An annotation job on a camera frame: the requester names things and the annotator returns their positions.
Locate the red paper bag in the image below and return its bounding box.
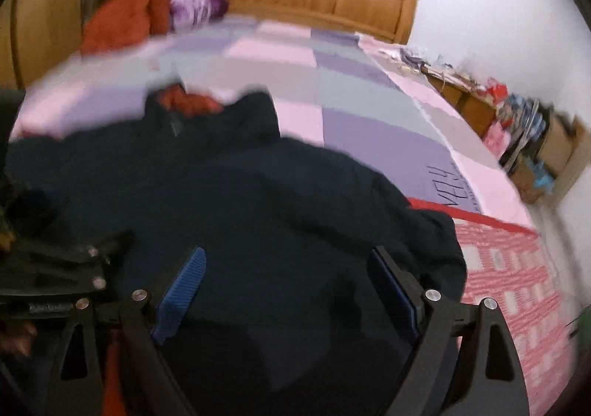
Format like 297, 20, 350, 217
485, 79, 509, 103

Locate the wooden wardrobe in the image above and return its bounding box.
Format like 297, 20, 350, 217
0, 0, 90, 89

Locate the pink gift bag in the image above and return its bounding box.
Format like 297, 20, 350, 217
482, 123, 509, 156

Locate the pile of nightstand clutter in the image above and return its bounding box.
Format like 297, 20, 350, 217
399, 47, 481, 84

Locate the red checkered blanket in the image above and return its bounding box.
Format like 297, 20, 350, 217
406, 197, 578, 416

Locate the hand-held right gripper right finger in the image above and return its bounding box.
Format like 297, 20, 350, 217
367, 246, 529, 416

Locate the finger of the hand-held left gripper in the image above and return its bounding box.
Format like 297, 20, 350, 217
9, 229, 137, 270
0, 266, 109, 294

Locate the orange puffer jacket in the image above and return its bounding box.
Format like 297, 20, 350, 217
82, 0, 185, 54

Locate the navy puffer jacket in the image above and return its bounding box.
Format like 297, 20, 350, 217
4, 90, 468, 416

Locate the large cardboard box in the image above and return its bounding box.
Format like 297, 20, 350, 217
538, 113, 583, 177

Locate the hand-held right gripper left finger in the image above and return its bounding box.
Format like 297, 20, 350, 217
44, 246, 207, 416

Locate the blue plaid shirt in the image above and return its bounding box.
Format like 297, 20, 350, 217
499, 93, 548, 144

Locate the wooden nightstand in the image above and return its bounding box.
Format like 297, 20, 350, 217
420, 65, 502, 140

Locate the purple patterned pillow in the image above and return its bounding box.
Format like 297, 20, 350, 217
168, 0, 230, 29

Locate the person's left hand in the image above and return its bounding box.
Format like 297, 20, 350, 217
0, 319, 38, 359

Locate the bed with patchwork quilt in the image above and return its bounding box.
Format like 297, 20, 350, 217
9, 14, 539, 232

